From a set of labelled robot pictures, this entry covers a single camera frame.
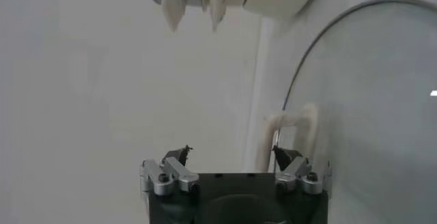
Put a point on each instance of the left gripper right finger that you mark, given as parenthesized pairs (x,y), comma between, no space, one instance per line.
(295,170)

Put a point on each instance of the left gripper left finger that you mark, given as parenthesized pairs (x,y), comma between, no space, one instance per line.
(177,174)

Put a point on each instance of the round glass lid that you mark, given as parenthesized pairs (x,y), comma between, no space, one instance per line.
(358,109)

